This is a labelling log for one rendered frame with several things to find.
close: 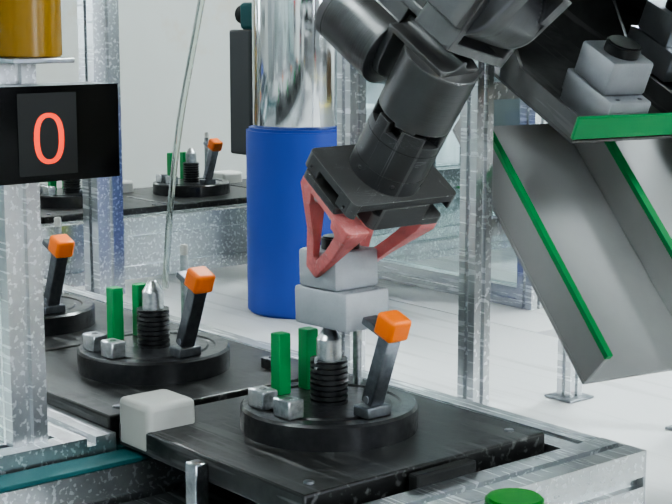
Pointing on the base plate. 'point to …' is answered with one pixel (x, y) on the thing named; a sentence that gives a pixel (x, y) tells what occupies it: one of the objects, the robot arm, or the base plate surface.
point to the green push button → (513, 496)
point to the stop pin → (196, 482)
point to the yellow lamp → (30, 28)
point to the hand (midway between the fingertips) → (339, 260)
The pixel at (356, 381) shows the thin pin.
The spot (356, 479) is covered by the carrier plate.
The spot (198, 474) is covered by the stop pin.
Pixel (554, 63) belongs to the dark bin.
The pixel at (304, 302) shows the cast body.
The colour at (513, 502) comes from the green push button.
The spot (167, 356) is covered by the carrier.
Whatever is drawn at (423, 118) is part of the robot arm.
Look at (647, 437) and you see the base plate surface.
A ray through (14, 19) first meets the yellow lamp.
